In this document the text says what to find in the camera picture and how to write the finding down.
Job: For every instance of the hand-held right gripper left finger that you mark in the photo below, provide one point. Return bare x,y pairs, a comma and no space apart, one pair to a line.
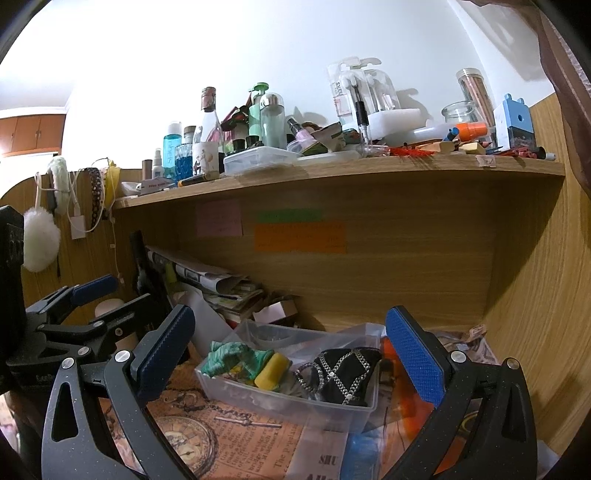
161,350

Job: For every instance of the cardboard tube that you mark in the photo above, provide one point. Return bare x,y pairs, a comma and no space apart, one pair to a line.
147,170

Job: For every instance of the crumpled printed paper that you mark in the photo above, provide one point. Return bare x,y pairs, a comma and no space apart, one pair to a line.
471,344

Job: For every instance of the green sticky note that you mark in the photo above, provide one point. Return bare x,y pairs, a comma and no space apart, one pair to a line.
290,215

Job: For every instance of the white foam box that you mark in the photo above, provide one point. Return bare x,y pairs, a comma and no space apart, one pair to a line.
401,122

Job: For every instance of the small white spray bottle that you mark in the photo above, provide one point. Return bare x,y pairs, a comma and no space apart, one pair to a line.
158,164

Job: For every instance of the purple spray bottle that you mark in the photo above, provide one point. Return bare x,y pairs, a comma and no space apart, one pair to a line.
300,134

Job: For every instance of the orange sticky note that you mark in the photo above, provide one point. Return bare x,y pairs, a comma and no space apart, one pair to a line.
300,237

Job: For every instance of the green cloth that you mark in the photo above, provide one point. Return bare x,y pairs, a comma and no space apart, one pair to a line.
231,357

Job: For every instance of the clear bottle silver cap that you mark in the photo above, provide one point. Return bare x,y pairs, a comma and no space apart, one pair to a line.
272,122

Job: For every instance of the yellow headband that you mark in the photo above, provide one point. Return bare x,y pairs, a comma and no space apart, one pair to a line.
111,182

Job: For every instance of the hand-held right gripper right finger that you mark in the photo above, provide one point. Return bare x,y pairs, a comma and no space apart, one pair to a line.
413,355

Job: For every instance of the black marker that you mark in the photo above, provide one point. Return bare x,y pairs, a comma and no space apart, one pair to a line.
198,179

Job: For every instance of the pink curtain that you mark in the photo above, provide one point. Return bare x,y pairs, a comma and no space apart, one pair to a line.
568,92

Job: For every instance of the small white cardboard box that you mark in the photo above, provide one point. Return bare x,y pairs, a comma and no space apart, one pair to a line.
277,313

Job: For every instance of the blue pencil sharpener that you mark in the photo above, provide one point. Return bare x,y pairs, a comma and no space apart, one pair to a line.
515,122

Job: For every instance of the white fluffy puff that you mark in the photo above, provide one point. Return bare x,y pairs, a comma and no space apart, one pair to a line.
40,240

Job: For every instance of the clear glass bottle foil top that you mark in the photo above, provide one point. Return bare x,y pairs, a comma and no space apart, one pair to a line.
208,134

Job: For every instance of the yellow sponge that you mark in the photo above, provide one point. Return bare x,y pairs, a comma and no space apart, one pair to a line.
271,369

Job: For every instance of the clear plastic bin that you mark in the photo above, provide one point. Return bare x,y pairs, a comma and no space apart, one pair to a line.
286,406

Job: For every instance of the tall clear pencil canister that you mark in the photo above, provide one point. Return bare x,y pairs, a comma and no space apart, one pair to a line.
475,92

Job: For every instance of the white fluffy headband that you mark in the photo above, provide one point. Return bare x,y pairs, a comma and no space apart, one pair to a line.
60,182

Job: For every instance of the orange capped bottle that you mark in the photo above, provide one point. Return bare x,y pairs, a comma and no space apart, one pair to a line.
471,130

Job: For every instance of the brown studded headband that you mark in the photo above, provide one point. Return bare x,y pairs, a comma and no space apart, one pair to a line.
96,194

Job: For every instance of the white charger plug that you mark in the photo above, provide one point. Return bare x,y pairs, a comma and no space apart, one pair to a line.
78,227

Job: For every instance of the wooden shelf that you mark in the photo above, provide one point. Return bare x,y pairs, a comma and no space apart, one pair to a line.
323,175

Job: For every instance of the white tube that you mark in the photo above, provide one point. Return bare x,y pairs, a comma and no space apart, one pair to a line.
152,185

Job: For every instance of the mint green pump bottle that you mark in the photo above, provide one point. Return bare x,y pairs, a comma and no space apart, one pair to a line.
256,115

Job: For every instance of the red plastic ties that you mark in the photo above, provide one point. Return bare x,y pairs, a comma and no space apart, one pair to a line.
408,151

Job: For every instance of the stack of newspapers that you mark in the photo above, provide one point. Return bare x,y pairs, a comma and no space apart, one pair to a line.
217,286

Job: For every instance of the glass jar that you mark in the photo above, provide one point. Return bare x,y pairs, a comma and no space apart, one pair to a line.
461,113

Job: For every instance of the dark wine bottle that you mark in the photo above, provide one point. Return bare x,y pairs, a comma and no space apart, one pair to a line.
147,277

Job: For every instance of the flat clear plastic box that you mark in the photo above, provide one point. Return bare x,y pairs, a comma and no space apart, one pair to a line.
258,159

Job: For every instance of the wooden wall cabinet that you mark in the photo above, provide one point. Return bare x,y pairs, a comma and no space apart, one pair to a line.
30,134

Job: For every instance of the blue bead jar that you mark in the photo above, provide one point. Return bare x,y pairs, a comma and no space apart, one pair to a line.
187,157

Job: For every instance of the orange plastic bag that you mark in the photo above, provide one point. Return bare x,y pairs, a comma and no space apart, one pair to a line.
401,397

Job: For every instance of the vintage newspaper print paper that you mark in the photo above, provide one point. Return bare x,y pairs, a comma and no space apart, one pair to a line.
207,438

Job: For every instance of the blue liquid bottle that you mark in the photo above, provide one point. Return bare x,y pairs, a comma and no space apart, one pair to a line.
172,150

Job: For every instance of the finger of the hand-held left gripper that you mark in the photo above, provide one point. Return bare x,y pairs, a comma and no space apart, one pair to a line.
120,323
94,288

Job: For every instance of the pink sticky note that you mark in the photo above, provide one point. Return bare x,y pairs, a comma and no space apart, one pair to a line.
219,219

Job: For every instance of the clear blister package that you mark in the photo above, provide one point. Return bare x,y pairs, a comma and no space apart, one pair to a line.
360,90

